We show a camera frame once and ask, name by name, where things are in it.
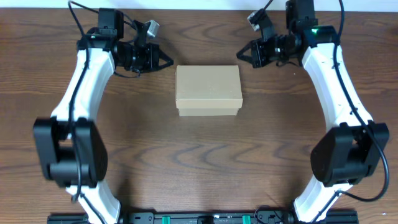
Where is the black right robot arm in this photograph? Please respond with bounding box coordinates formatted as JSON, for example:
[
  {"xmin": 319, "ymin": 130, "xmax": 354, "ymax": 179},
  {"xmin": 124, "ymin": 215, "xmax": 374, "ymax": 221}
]
[{"xmin": 236, "ymin": 0, "xmax": 390, "ymax": 223}]

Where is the cardboard box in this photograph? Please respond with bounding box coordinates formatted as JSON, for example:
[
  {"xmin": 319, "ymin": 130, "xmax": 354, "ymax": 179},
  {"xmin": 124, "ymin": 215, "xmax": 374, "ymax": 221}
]
[{"xmin": 175, "ymin": 65, "xmax": 243, "ymax": 116}]

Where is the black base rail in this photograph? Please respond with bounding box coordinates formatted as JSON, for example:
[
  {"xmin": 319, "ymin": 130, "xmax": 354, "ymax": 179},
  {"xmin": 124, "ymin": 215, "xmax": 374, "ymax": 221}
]
[{"xmin": 47, "ymin": 208, "xmax": 359, "ymax": 224}]

